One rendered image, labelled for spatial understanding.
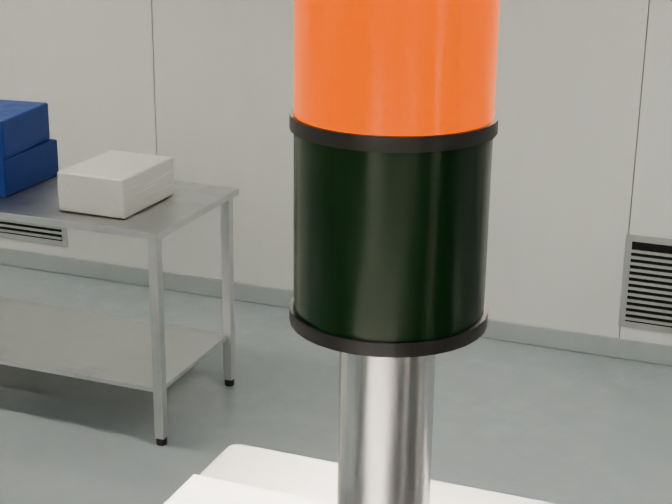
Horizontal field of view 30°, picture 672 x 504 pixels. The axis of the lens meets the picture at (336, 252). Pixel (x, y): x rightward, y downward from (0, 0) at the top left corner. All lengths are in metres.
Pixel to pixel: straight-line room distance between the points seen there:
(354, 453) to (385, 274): 0.06
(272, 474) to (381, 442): 0.14
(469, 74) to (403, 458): 0.10
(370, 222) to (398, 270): 0.01
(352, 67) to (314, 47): 0.01
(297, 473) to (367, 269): 0.17
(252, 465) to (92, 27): 6.23
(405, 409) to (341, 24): 0.10
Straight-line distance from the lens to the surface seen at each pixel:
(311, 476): 0.45
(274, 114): 6.25
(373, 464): 0.33
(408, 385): 0.32
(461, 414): 5.38
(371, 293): 0.30
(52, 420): 5.39
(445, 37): 0.28
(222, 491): 0.44
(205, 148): 6.46
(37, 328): 5.70
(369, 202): 0.29
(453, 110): 0.29
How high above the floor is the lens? 2.32
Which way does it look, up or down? 18 degrees down
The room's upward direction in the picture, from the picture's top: 1 degrees clockwise
